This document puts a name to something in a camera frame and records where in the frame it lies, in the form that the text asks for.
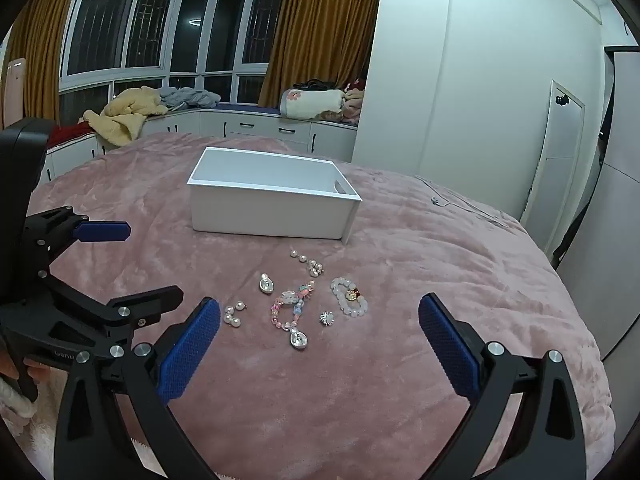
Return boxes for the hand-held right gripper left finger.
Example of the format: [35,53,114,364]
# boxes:
[54,296,222,480]

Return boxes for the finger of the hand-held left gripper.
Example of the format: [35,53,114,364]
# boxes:
[102,285,185,333]
[24,206,132,261]

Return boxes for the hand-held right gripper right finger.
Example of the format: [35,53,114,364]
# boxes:
[417,292,588,480]

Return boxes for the pearl strand bracelet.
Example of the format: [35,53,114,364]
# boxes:
[291,250,325,277]

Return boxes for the white storage box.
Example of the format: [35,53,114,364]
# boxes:
[187,146,362,245]

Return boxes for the person's left forearm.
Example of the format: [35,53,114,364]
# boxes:
[0,377,40,420]

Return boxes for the person's left hand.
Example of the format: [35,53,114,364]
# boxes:
[0,347,49,383]

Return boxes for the pearl cluster earring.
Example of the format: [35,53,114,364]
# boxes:
[223,301,247,327]

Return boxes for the red cloth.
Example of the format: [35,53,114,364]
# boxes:
[47,122,97,149]

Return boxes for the pink plush blanket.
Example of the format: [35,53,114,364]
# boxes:
[10,132,613,480]

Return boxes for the pale pink panel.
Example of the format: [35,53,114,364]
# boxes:
[0,57,27,130]

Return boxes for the yellow fleece blanket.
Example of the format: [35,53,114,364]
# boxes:
[82,86,171,149]

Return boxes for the mustard curtain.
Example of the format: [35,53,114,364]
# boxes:
[7,0,87,127]
[257,0,386,108]

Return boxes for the grey clothes pile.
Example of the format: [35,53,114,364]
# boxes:
[160,86,222,111]

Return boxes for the white window seat cabinets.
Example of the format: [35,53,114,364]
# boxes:
[45,109,359,183]

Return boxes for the bay window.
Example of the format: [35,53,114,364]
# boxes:
[59,0,297,127]

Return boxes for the white door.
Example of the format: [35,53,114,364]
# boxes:
[520,79,587,253]

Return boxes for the white floral pillow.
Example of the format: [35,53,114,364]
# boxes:
[279,88,346,121]

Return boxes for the black bag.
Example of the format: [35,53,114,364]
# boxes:
[292,79,342,92]

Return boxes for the pink plush pile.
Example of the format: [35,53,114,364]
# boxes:
[341,77,367,126]

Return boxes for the white wardrobe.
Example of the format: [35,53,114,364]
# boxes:
[351,0,607,223]

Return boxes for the white bead bracelet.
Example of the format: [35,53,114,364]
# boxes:
[329,276,371,319]

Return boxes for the colourful bead bracelet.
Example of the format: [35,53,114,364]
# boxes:
[270,281,317,333]

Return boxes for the white charging cable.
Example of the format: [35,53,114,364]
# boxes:
[415,175,508,227]

